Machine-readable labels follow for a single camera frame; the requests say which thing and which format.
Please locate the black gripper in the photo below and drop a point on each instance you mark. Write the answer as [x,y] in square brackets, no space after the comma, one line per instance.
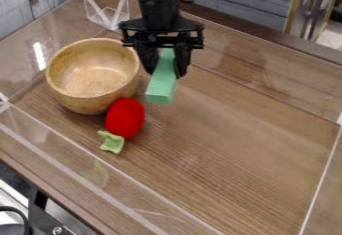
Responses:
[183,36]

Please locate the green rectangular stick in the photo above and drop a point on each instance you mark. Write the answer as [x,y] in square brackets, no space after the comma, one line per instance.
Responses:
[160,88]

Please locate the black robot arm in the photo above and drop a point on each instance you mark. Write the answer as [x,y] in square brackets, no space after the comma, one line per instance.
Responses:
[162,28]

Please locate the brown wooden bowl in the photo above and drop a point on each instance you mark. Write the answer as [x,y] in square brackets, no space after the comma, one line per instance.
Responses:
[91,73]

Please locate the clear acrylic stand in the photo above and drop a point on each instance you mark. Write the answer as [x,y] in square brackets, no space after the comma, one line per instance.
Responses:
[107,17]

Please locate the red plush strawberry toy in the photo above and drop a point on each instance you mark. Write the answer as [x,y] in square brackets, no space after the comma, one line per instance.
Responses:
[124,120]

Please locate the black table leg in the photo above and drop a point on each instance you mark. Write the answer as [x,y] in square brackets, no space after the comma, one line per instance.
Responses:
[36,207]

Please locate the gold metal chair frame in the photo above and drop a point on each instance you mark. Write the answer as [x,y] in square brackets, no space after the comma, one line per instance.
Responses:
[308,16]

